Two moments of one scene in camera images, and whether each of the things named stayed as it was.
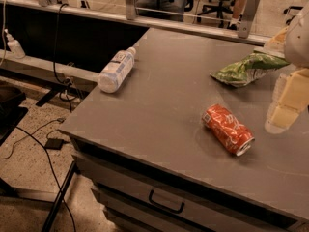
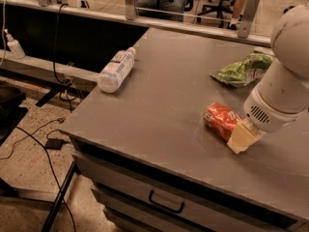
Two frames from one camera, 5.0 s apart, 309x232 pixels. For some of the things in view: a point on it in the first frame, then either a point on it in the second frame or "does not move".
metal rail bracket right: (249, 14) does not move
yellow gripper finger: (290, 101) -> (244, 133)
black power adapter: (55, 144) does not move
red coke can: (235, 135) does not move
